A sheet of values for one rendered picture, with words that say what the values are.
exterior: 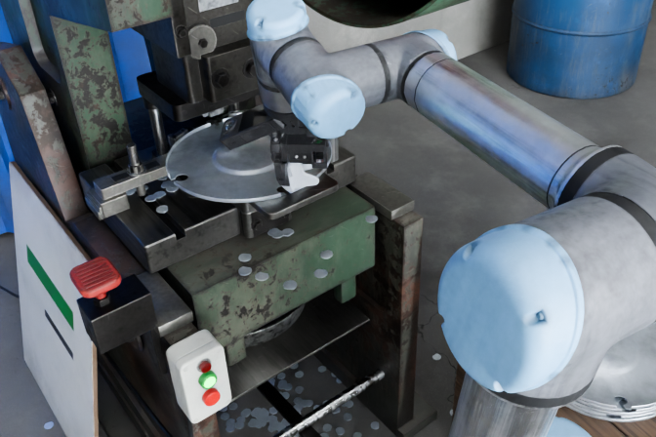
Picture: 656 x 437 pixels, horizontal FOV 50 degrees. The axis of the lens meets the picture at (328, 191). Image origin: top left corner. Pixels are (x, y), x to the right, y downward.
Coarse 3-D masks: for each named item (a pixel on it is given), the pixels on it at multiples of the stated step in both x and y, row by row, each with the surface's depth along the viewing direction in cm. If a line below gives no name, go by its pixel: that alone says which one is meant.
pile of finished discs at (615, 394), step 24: (648, 336) 138; (624, 360) 132; (648, 360) 132; (600, 384) 128; (624, 384) 128; (648, 384) 128; (576, 408) 128; (600, 408) 125; (624, 408) 126; (648, 408) 124
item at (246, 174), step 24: (192, 144) 127; (216, 144) 127; (264, 144) 125; (168, 168) 121; (192, 168) 120; (216, 168) 120; (240, 168) 119; (264, 168) 119; (192, 192) 113; (216, 192) 114; (240, 192) 114; (264, 192) 113
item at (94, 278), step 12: (84, 264) 103; (96, 264) 103; (108, 264) 103; (72, 276) 101; (84, 276) 101; (96, 276) 101; (108, 276) 101; (120, 276) 101; (84, 288) 99; (96, 288) 99; (108, 288) 100
